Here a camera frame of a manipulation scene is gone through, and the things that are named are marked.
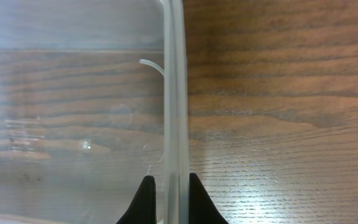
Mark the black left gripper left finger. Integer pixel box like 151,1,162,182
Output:
117,175,157,224

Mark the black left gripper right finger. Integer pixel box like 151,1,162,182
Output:
188,173,228,224

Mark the clear plastic container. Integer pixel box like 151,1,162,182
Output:
0,0,189,223

